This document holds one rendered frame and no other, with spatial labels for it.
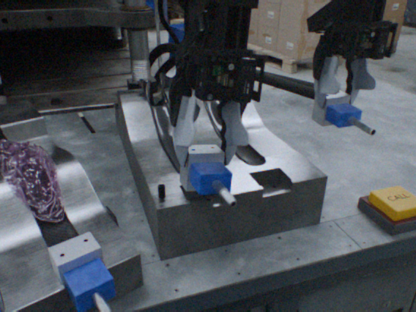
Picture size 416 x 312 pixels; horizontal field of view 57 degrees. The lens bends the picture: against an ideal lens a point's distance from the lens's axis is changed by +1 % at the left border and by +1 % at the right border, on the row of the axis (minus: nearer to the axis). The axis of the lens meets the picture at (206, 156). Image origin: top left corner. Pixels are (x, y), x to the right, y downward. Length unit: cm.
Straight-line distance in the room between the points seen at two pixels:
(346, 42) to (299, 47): 375
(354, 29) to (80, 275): 50
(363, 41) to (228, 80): 27
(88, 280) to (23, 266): 10
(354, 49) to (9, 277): 55
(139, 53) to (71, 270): 82
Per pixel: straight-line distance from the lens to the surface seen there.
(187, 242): 55
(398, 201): 68
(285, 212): 59
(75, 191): 59
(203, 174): 46
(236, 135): 49
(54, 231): 56
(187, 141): 45
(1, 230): 57
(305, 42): 440
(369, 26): 64
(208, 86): 42
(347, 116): 69
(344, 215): 68
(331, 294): 77
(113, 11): 117
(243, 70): 43
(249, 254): 57
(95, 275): 46
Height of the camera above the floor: 118
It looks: 28 degrees down
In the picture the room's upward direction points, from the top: straight up
